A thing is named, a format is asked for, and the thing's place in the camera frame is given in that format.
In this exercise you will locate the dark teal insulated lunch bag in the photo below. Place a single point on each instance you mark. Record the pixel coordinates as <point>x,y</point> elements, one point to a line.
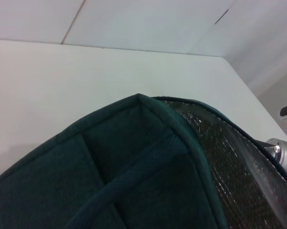
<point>134,179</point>

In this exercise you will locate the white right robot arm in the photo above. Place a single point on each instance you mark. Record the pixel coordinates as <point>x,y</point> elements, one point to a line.
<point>285,155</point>

